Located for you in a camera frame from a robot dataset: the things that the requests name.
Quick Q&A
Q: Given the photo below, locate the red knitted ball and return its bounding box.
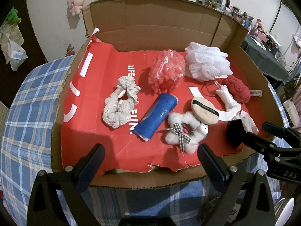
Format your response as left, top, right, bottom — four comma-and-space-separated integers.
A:
222, 75, 251, 104

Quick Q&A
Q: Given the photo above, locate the black fluffy pompom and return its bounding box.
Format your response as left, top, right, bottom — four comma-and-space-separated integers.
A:
226, 119, 246, 147

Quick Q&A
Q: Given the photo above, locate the pink pig plush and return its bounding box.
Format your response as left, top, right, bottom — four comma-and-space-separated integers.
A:
67, 0, 84, 16

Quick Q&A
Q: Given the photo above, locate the dark green table cover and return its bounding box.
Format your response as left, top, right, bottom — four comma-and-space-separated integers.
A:
241, 35, 289, 83

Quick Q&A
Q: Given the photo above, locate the white lace scrunchie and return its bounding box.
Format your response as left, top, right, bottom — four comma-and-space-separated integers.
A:
102, 76, 141, 129

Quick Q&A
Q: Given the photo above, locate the open cardboard box red liner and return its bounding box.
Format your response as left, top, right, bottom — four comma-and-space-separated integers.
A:
51, 0, 286, 189

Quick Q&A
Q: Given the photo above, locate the blue fabric roll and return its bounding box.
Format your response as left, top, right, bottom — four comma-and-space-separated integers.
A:
134, 93, 178, 142

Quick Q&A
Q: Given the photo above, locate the white mesh bath pouf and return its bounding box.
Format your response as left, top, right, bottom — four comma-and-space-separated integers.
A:
185, 42, 233, 82

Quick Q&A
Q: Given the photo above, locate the green dinosaur plush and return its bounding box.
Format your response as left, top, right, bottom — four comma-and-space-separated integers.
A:
5, 7, 21, 24

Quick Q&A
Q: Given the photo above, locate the blue plaid tablecloth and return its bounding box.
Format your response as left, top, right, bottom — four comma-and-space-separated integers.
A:
0, 54, 290, 226

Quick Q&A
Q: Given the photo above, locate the white fluffy scrunchie with bow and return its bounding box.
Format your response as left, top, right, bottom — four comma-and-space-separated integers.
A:
165, 111, 209, 154

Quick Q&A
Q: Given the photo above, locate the beige powder puff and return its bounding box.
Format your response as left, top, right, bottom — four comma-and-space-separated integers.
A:
191, 97, 219, 125

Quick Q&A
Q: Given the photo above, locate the white mesh cloth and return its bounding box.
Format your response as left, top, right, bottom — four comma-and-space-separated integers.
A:
217, 104, 259, 134

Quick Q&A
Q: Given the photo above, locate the white plastic bag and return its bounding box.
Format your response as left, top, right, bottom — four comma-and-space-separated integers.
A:
8, 39, 27, 71

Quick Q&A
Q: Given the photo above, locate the red mesh bath pouf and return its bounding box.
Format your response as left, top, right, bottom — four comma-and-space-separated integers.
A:
148, 49, 186, 95

